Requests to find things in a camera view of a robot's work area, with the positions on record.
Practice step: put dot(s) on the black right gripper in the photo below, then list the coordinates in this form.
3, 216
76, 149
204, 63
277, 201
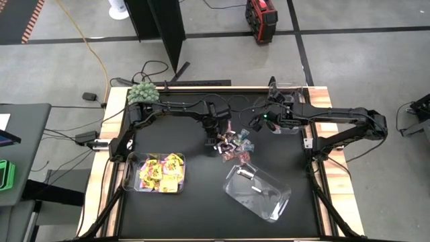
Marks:
282, 114

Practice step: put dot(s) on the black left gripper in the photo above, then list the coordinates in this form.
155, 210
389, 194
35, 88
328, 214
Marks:
216, 116

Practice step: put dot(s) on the Hershey's milk chocolate bar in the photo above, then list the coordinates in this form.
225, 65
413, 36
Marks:
224, 148

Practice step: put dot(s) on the orange gummy candy packet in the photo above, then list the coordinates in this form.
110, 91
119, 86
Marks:
242, 158

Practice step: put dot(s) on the yellow Sour Patch candy bag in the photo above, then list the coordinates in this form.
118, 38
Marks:
168, 185
148, 185
157, 187
153, 163
173, 169
180, 178
144, 174
156, 174
174, 159

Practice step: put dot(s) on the clear plastic bin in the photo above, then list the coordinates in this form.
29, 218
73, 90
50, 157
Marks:
268, 205
295, 90
129, 174

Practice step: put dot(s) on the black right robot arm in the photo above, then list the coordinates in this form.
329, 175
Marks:
336, 112

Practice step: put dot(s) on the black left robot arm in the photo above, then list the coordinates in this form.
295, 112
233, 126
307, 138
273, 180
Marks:
174, 109

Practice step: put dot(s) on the black floor base bar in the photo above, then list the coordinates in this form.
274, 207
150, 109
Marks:
201, 82

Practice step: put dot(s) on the green artificial succulent plant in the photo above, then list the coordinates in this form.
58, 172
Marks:
142, 92

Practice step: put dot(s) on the red black tool case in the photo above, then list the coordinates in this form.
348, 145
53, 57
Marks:
260, 20

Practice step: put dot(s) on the black partition panel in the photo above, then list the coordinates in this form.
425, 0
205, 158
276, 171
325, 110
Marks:
164, 27

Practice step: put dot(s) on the black power brick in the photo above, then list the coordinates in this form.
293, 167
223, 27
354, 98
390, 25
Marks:
85, 137

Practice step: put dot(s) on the black power adapter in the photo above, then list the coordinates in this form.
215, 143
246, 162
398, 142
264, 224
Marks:
89, 96

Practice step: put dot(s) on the grey side desk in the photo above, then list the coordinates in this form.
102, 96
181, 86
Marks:
23, 151

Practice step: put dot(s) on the dark tablet device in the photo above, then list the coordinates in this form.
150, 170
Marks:
8, 138

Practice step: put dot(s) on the white paper sheet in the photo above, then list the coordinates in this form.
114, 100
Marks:
4, 121

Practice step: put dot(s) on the green plastic tray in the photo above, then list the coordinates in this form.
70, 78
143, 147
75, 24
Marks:
6, 176

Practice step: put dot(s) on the black mat orange striped edge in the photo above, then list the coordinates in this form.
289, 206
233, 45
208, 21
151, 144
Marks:
16, 20

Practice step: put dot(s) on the silver mounting bracket plate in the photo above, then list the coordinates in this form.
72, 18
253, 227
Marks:
308, 144

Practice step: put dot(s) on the black diagonal frame strut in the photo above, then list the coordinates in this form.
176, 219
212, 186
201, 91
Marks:
107, 208
332, 208

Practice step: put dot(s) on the silver arm base bracket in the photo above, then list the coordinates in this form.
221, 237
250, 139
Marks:
99, 145

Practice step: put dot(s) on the grey metal table frame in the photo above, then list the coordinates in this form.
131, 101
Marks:
420, 127

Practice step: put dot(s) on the white round pedestal base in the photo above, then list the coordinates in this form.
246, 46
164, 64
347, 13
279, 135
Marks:
117, 11

